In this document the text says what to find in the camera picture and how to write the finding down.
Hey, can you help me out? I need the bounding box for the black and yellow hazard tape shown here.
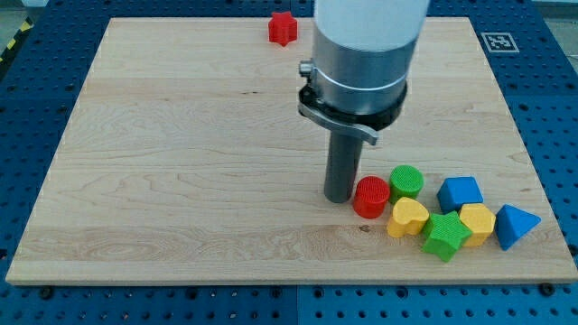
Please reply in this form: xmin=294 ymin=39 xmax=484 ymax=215
xmin=1 ymin=16 xmax=34 ymax=65

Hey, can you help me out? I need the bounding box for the blue triangle block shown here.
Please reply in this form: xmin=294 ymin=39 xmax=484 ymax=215
xmin=495 ymin=204 xmax=542 ymax=251

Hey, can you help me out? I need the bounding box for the red cylinder block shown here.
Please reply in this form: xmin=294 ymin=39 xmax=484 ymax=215
xmin=352 ymin=175 xmax=390 ymax=219

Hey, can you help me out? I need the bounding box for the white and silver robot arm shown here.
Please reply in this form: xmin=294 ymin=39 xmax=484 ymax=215
xmin=298 ymin=0 xmax=430 ymax=144

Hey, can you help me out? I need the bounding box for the green star block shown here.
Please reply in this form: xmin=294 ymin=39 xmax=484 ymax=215
xmin=422 ymin=210 xmax=472 ymax=262

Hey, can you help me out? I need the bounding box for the blue pentagon block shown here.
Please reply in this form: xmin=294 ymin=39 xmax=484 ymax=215
xmin=437 ymin=176 xmax=484 ymax=214

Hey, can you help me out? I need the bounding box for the red star block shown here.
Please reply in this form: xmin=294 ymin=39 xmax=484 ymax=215
xmin=267 ymin=11 xmax=298 ymax=47

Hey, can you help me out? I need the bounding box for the yellow hexagon block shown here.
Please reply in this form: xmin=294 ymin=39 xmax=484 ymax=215
xmin=459 ymin=203 xmax=496 ymax=247

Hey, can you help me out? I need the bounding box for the white fiducial marker tag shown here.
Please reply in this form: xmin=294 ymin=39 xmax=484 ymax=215
xmin=481 ymin=32 xmax=519 ymax=53

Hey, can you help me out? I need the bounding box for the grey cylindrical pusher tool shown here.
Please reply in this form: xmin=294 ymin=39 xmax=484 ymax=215
xmin=324 ymin=132 xmax=362 ymax=203

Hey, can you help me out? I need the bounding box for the light wooden board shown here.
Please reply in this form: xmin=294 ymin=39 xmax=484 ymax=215
xmin=6 ymin=18 xmax=577 ymax=286

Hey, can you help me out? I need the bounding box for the green cylinder block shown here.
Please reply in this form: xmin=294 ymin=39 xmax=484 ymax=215
xmin=389 ymin=165 xmax=424 ymax=204

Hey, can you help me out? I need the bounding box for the yellow heart block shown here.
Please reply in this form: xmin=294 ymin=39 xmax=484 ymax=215
xmin=387 ymin=197 xmax=430 ymax=238

